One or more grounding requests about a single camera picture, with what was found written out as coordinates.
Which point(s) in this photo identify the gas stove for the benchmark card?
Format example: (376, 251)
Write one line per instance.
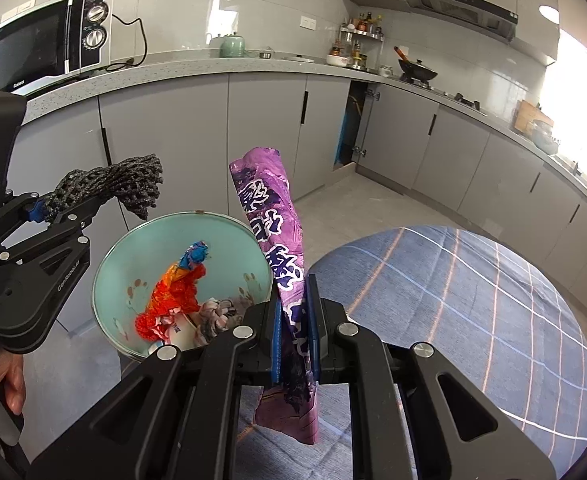
(458, 97)

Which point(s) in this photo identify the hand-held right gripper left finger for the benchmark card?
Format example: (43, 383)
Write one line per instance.
(275, 345)

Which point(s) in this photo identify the white bowl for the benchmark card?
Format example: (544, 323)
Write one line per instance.
(337, 60)

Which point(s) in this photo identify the grey kitchen base cabinets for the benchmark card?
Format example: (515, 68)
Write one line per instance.
(263, 125)

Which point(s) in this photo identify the blue plaid tablecloth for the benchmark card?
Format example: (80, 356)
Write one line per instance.
(448, 300)

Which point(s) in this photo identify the white wall socket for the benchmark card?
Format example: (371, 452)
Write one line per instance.
(307, 22)

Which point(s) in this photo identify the black foam fruit net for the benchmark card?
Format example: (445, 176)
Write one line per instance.
(123, 180)

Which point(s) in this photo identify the black white microwave oven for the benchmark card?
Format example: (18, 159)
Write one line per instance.
(23, 50)

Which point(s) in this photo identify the mint green waste bin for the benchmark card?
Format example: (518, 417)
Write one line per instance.
(123, 270)

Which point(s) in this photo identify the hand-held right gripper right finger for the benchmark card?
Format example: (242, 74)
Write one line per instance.
(314, 340)

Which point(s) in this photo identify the person's left hand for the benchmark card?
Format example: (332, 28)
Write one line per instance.
(13, 380)

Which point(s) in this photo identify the clear plastic bag red print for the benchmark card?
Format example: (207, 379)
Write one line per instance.
(218, 317)

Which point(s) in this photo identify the red foil wrapper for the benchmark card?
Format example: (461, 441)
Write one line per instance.
(187, 294)

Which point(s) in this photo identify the bright window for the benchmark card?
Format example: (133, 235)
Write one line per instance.
(578, 100)

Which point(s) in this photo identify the black wok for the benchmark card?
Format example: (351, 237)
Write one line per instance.
(418, 71)

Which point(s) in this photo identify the purple snack wrapper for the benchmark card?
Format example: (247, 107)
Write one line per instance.
(273, 225)

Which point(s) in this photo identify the red crinkled plastic bag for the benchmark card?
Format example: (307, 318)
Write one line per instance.
(146, 327)

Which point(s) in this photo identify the blue jug in cabinet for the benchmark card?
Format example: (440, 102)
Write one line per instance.
(346, 130)

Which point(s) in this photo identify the metal spice rack with bottles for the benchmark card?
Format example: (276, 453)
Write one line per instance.
(358, 45)

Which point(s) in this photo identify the pale green kettle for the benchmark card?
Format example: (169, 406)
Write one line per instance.
(232, 47)

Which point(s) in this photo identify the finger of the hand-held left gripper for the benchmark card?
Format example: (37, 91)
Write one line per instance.
(21, 205)
(58, 230)

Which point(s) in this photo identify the wooden cutting board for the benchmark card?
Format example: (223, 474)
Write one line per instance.
(526, 115)

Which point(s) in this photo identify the black range hood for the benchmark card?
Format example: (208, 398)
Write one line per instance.
(453, 5)

